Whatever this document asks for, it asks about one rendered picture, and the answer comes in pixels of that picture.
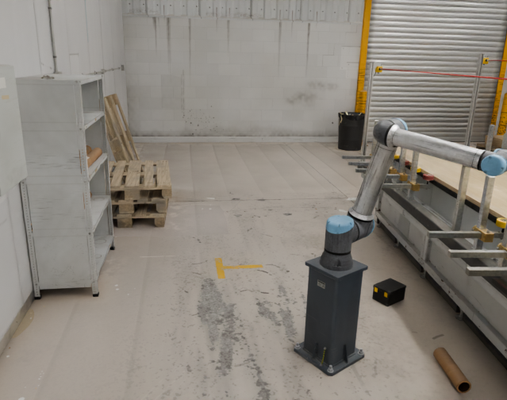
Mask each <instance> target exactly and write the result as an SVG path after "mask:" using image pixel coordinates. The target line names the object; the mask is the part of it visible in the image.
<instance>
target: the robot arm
mask: <svg viewBox="0 0 507 400"><path fill-rule="evenodd" d="M373 136H374V138H375V140H376V141H377V144H376V146H375V148H374V152H373V155H372V157H371V161H370V163H369V165H368V168H367V171H366V174H365V176H364V179H363V182H362V185H361V187H360V189H359V193H358V196H357V198H356V200H355V205H354V206H352V207H350V208H349V210H348V213H347V216H345V215H342V216H340V215H334V216H331V217H329V218H328V220H327V223H326V226H325V227H326V230H325V250H324V251H323V253H322V255H321V258H320V265H321V266H322V267H324V268H326V269H329V270H332V271H347V270H350V269H352V268H353V263H354V262H353V259H352V256H351V244H352V243H354V242H356V241H357V240H360V239H363V238H364V237H367V236H369V235H370V234H371V233H372V232H373V230H374V215H373V213H372V212H373V209H374V206H375V204H376V202H377V200H378V196H379V194H380V191H381V189H382V186H383V183H384V181H385V179H386V176H387V173H388V171H389V169H390V165H391V163H392V161H393V158H394V155H395V153H396V151H397V148H398V147H400V148H405V149H408V150H411V151H415V152H419V153H422V154H425V155H428V156H433V157H436V158H439V159H442V160H447V161H450V162H453V163H458V164H461V165H464V166H467V167H472V168H474V169H477V170H479V171H483V172H484V173H485V174H486V175H489V176H498V175H501V174H503V173H504V172H506V171H507V150H506V149H503V148H498V149H496V150H494V152H489V151H486V150H481V149H477V148H472V147H468V146H465V145H462V144H456V143H453V142H450V141H446V140H441V139H438V138H435V137H429V136H425V135H422V134H419V133H414V132H410V131H408V128H407V125H406V123H405V122H404V121H403V120H402V119H399V118H392V119H388V120H382V121H379V122H378V123H377V124H376V125H375V126H374V128H373Z"/></svg>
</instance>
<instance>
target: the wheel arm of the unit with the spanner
mask: <svg viewBox="0 0 507 400"><path fill-rule="evenodd" d="M465 273H466V274H467V275H468V276H507V267H467V268H466V272H465Z"/></svg>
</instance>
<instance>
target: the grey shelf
mask: <svg viewBox="0 0 507 400"><path fill-rule="evenodd" d="M43 75H45V76H47V75H49V76H50V77H52V76H53V77H54V79H41V77H43ZM43 75H32V76H26V77H20V78H15V79H16V86H17V98H18V105H19V111H20V118H21V130H22V136H23V142H24V149H25V161H26V167H27V174H28V176H27V177H26V178H24V179H23V180H22V181H20V185H21V196H22V203H23V209H24V215H25V227H26V233H27V239H28V246H29V257H30V263H31V269H32V275H33V287H34V293H35V297H34V298H35V300H39V299H41V297H42V295H41V294H40V290H43V289H60V288H77V287H91V283H92V292H93V297H98V296H99V291H98V277H99V272H100V269H101V267H102V265H103V264H104V262H105V260H106V257H107V254H108V252H109V248H110V250H115V246H114V236H113V215H112V204H111V193H110V181H109V160H108V148H107V137H106V116H105V114H106V113H105V104H104V93H103V81H102V75H66V74H43ZM100 81H101V82H100ZM100 83H101V84H100ZM98 89H99V97H98ZM99 100H100V108H99ZM100 110H101V111H100ZM103 120H104V121H103ZM101 122H102V129H101ZM103 122H104V123H103ZM103 127H104V128H103ZM103 129H104V130H103ZM104 134H105V135H104ZM102 143H103V150H102ZM86 145H88V146H90V147H91V149H92V150H93V149H94V148H100V149H101V150H102V155H101V156H100V157H99V158H98V159H97V160H96V161H95V162H94V163H93V164H92V165H91V166H90V167H89V168H88V165H87V156H86ZM79 151H80V158H79ZM80 160H81V167H80ZM83 161H84V162H83ZM104 164H105V171H104ZM81 168H82V174H81ZM106 168H107V169H106ZM84 170H85V171H84ZM105 175H106V182H105ZM107 177H108V178H107ZM107 179H108V180H107ZM107 183H108V184H107ZM108 188H109V189H108ZM90 192H91V193H92V196H91V197H90ZM108 192H109V193H108ZM83 195H84V202H83ZM84 204H85V209H84ZM107 206H108V214H107ZM108 218H109V224H108ZM31 223H32V227H31ZM110 226H111V227H110ZM32 228H33V231H32ZM111 230H112V231H111ZM111 234H112V235H111ZM112 242H113V243H112ZM39 286H40V289H39Z"/></svg>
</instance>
